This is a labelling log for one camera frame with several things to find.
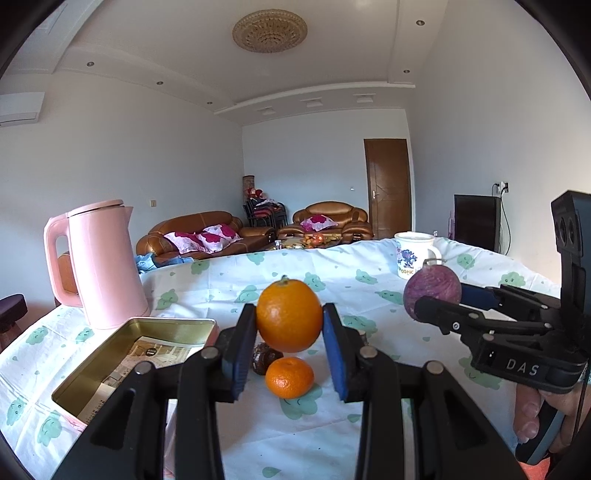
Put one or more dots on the orange leather chair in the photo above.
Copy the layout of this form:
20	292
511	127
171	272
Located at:
66	274

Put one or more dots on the dark round stool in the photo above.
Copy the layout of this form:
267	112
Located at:
12	309

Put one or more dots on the pink floral cushion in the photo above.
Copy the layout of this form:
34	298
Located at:
317	223

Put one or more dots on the large orange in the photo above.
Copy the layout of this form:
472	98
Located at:
289	315

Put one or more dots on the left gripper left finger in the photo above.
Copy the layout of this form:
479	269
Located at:
125	439

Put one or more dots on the long brown leather sofa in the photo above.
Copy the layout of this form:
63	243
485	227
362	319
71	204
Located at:
202	236

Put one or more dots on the brown wooden door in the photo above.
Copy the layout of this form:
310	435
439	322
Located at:
389	185

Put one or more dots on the stacked dark chairs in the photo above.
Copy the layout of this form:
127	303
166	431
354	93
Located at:
262	211

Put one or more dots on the dark brown passion fruit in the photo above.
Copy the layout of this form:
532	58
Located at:
262	357

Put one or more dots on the right hand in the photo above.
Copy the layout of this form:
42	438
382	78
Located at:
528	404

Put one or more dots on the coffee table with fruits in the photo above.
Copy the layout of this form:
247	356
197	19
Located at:
307	241

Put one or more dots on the small mandarin orange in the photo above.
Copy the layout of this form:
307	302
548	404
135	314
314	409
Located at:
289	378

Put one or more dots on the gold ceiling lamp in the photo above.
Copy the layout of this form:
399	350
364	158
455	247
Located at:
270	31

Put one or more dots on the purple round fruit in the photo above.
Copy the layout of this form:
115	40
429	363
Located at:
435	280

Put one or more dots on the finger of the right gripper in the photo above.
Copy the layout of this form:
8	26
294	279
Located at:
493	315
503	295

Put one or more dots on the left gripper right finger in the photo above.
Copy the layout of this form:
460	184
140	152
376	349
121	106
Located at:
417	422

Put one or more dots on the pink electric kettle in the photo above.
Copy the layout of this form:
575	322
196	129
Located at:
109	290

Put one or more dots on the white air conditioner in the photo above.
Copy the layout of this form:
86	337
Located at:
20	108

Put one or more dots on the brown leather armchair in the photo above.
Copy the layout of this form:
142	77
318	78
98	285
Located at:
348	222

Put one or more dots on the white floral enamel mug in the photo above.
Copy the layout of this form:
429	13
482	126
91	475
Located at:
413	249

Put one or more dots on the gold metal tin box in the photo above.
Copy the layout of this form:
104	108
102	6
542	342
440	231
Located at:
160	341

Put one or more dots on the black television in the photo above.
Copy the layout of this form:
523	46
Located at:
477	220

